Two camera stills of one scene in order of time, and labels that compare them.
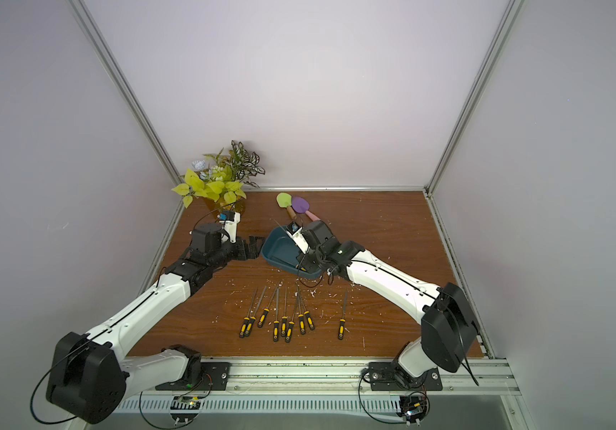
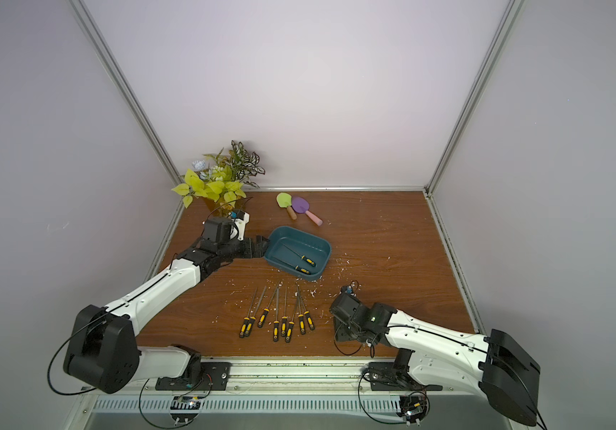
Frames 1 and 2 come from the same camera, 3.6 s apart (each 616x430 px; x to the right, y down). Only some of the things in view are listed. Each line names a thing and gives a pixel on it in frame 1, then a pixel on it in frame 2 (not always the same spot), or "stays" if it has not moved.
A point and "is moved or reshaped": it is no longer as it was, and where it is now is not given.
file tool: (279, 225) is moved or reshaped
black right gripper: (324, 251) to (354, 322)
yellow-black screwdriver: (302, 321) stays
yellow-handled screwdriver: (307, 314) stays
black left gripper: (252, 253) stays
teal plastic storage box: (280, 250) stays
